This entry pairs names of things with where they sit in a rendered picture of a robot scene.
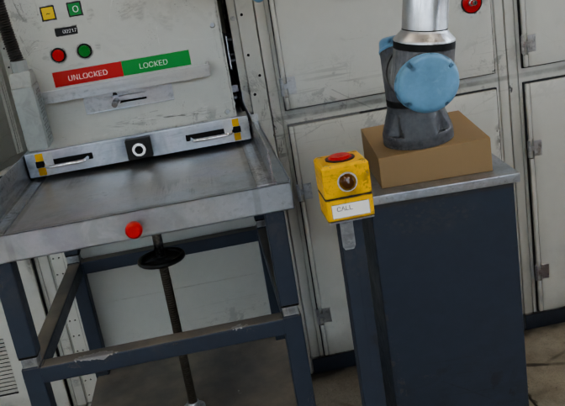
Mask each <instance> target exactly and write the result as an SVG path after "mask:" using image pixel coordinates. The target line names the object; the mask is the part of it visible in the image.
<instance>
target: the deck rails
mask: <svg viewBox="0 0 565 406"><path fill-rule="evenodd" d="M242 103H243V109H244V111H246V114H247V117H248V122H250V123H251V127H250V132H251V139H248V140H241V141H240V142H241V145H242V147H243V150H244V152H245V155H246V159H247V161H248V164H249V167H250V169H251V173H252V176H253V178H254V181H255V184H256V187H265V186H271V185H275V184H277V181H276V179H275V177H274V176H273V174H272V164H271V159H270V154H269V149H268V148H267V145H266V144H265V142H264V140H263V138H262V137H261V134H260V132H259V130H258V128H257V127H256V124H255V122H254V120H253V118H252V117H251V114H250V112H249V110H248V108H247V106H246V105H245V103H244V101H243V100H242ZM24 155H25V154H24ZM24 155H23V156H22V157H21V158H20V159H19V160H18V161H17V162H16V163H15V164H14V165H13V166H12V167H11V168H10V169H9V170H8V171H7V172H6V173H5V174H4V175H3V176H2V177H1V178H0V235H4V234H5V233H6V231H7V230H8V228H9V227H10V226H11V224H12V223H13V221H14V220H15V219H16V218H17V217H18V215H19V214H20V213H21V211H22V210H23V209H24V207H25V205H26V204H27V203H28V201H29V200H30V199H31V198H32V197H33V195H34V194H35V192H36V191H37V190H38V188H39V187H40V185H41V184H42V183H43V181H44V180H45V179H46V178H47V177H48V176H44V177H36V178H30V176H29V171H28V167H27V165H26V161H25V159H24Z"/></svg>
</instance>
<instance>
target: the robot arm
mask: <svg viewBox="0 0 565 406"><path fill-rule="evenodd" d="M253 1H255V2H257V3H260V2H262V1H263V0H253ZM449 2H450V0H403V1H402V29H401V30H400V31H399V32H398V33H397V34H396V35H393V36H389V37H386V38H383V39H381V40H380V42H379V52H378V54H379V55H380V59H381V66H382V72H383V84H384V90H385V97H386V103H387V113H386V118H385V122H384V127H383V143H384V145H385V146H386V147H388V148H389V149H393V150H422V149H427V148H431V147H435V146H438V145H442V144H444V143H446V142H447V141H449V140H451V139H452V138H453V136H454V129H453V124H452V122H451V119H450V117H449V115H448V113H447V111H446V108H445V106H446V105H447V104H448V103H449V102H450V101H451V100H452V99H453V98H454V97H455V96H456V94H457V90H458V88H459V72H458V69H457V66H456V65H455V49H456V38H455V37H454V36H453V34H452V33H451V32H450V31H449V29H448V18H449Z"/></svg>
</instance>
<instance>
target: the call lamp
mask: <svg viewBox="0 0 565 406"><path fill-rule="evenodd" d="M337 185H338V187H339V189H340V190H341V191H343V192H350V191H352V190H353V189H355V187H356V185H357V177H356V175H355V174H354V173H352V172H350V171H346V172H343V173H341V174H340V175H339V177H338V179H337Z"/></svg>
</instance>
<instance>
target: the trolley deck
mask: <svg viewBox="0 0 565 406"><path fill-rule="evenodd" d="M255 124H256V127H257V128H258V130H259V132H260V134H261V137H262V138H263V140H264V142H265V144H266V145H267V148H268V149H269V154H270V159H271V164H272V174H273V176H274V177H275V179H276V181H277V184H275V185H271V186H265V187H256V184H255V181H254V178H253V176H252V173H251V169H250V167H249V164H248V161H247V159H246V155H245V152H244V150H243V147H242V145H241V142H240V141H236V142H230V143H226V144H221V145H212V146H208V147H203V148H198V149H193V150H185V151H179V152H175V153H170V154H165V155H160V156H152V157H147V158H142V159H138V160H132V161H124V162H120V163H114V164H110V165H105V166H96V167H91V168H87V169H81V170H77V171H69V172H63V173H59V174H54V175H49V176H48V177H47V178H46V179H45V180H44V181H43V183H42V184H41V185H40V187H39V188H38V190H37V191H36V192H35V194H34V195H33V197H32V198H31V199H30V200H29V201H28V203H27V204H26V205H25V207H24V209H23V210H22V211H21V213H20V214H19V215H18V217H17V218H16V219H15V220H14V221H13V223H12V224H11V226H10V227H9V228H8V230H7V231H6V233H5V234H4V235H0V265H1V264H5V263H10V262H15V261H22V260H28V259H32V258H36V257H42V256H49V255H54V254H59V253H63V252H68V251H72V250H80V249H85V248H90V247H94V246H99V245H107V244H112V243H116V242H120V241H126V240H133V239H131V238H129V237H128V236H127V235H126V233H125V227H126V225H127V224H128V223H129V222H131V221H137V222H139V223H140V224H141V225H142V227H143V231H142V235H141V236H140V237H139V238H143V237H147V236H152V235H160V234H165V233H170V232H174V231H178V230H183V229H191V228H196V227H200V226H205V225H210V224H218V223H223V222H227V221H231V220H237V219H244V218H249V217H254V216H258V215H263V214H271V213H276V212H280V211H285V210H289V209H294V208H295V207H294V201H293V191H292V186H291V181H290V178H289V177H288V174H287V173H286V171H285V169H284V168H283V165H282V163H281V162H280V160H279V159H278V157H277V154H276V152H275V150H274V149H273V148H272V145H271V143H270V141H269V140H268V138H267V136H266V134H265V132H264V131H263V129H262V127H261V125H260V123H259V121H258V120H257V122H255ZM139 238H137V239H139Z"/></svg>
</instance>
